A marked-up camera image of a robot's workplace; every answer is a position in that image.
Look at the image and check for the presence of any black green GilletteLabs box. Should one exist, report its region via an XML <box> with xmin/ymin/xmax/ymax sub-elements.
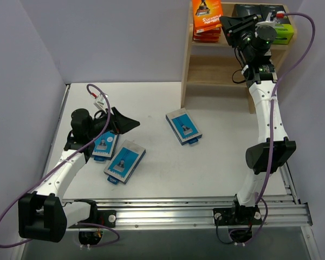
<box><xmin>260</xmin><ymin>4</ymin><xmax>294</xmax><ymax>45</ymax></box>
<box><xmin>234</xmin><ymin>4</ymin><xmax>262</xmax><ymax>18</ymax></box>

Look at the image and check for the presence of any orange Gillette Fusion5 box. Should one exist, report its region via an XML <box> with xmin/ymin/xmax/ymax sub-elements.
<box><xmin>193</xmin><ymin>27</ymin><xmax>221</xmax><ymax>37</ymax></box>

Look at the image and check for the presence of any orange styler box back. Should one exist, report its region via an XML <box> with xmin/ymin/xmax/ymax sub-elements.
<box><xmin>192</xmin><ymin>0</ymin><xmax>223</xmax><ymax>34</ymax></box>

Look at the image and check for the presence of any orange styler box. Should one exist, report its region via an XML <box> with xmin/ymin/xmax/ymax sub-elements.
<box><xmin>193</xmin><ymin>36</ymin><xmax>219</xmax><ymax>44</ymax></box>
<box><xmin>192</xmin><ymin>0</ymin><xmax>223</xmax><ymax>34</ymax></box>

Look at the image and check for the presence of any harry's razor box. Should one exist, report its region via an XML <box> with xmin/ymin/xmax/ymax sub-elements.
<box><xmin>92</xmin><ymin>132</ymin><xmax>119</xmax><ymax>162</ymax></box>
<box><xmin>165</xmin><ymin>108</ymin><xmax>203</xmax><ymax>146</ymax></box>
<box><xmin>103</xmin><ymin>140</ymin><xmax>146</xmax><ymax>185</ymax></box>

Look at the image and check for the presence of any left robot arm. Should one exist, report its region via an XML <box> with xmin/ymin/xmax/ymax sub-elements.
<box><xmin>18</xmin><ymin>107</ymin><xmax>140</xmax><ymax>243</ymax></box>

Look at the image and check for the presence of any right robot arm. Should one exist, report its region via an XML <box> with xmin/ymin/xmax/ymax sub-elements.
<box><xmin>220</xmin><ymin>12</ymin><xmax>296</xmax><ymax>224</ymax></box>

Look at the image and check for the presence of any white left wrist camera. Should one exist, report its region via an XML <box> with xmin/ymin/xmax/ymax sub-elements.
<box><xmin>94</xmin><ymin>94</ymin><xmax>108</xmax><ymax>110</ymax></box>

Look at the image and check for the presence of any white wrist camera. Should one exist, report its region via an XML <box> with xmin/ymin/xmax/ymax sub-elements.
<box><xmin>94</xmin><ymin>94</ymin><xmax>108</xmax><ymax>110</ymax></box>
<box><xmin>255</xmin><ymin>10</ymin><xmax>285</xmax><ymax>28</ymax></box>

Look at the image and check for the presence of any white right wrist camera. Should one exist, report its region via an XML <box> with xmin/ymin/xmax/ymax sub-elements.
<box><xmin>255</xmin><ymin>10</ymin><xmax>285</xmax><ymax>28</ymax></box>

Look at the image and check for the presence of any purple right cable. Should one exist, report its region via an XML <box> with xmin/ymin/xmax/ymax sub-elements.
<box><xmin>227</xmin><ymin>12</ymin><xmax>316</xmax><ymax>244</ymax></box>

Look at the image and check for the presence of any aluminium rail base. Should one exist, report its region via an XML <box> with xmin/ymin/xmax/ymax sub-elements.
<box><xmin>21</xmin><ymin>196</ymin><xmax>312</xmax><ymax>231</ymax></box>

